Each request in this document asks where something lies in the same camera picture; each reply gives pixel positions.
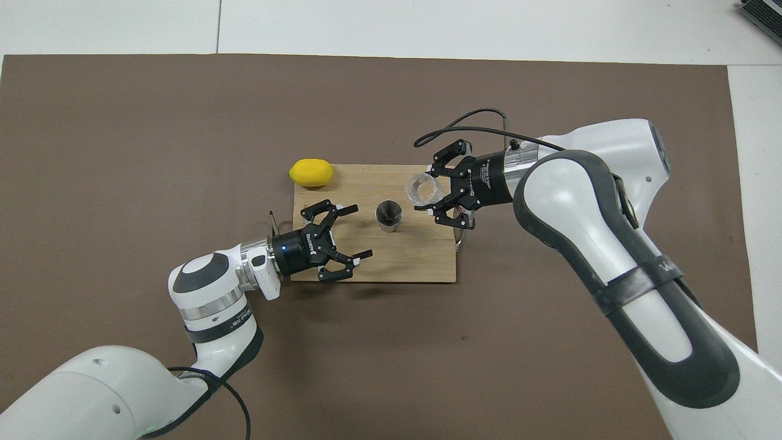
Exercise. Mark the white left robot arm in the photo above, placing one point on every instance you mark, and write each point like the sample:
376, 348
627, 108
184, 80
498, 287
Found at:
208, 299

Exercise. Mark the yellow lemon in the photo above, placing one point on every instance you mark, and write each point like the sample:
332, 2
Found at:
311, 172

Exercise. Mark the steel double jigger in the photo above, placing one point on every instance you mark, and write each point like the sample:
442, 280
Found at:
388, 215

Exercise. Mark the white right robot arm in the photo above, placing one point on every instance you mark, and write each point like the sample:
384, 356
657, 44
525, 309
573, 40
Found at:
580, 220

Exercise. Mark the grey ribbed device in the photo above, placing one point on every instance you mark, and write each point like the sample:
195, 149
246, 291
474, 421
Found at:
763, 15

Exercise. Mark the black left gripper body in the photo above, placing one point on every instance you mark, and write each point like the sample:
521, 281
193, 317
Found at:
299, 250

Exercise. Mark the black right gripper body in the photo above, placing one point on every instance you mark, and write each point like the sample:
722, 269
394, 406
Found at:
486, 180

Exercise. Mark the small clear glass cup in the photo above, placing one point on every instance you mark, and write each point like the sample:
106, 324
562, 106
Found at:
423, 189

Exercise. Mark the large brown table mat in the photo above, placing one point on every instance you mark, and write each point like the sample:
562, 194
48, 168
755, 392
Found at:
122, 153

